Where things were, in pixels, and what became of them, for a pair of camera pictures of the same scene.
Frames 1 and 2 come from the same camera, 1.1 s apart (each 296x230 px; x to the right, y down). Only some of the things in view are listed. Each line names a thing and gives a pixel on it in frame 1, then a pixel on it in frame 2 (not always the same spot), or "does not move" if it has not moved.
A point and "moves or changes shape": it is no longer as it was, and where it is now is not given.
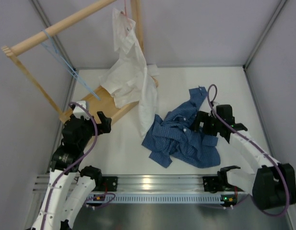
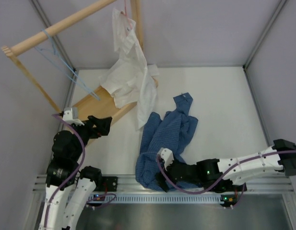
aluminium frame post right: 278,9 does not move
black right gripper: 209,132 → 161,182
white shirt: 132,81 does not move
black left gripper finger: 201,117 → 103,125
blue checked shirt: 174,137 moves or changes shape
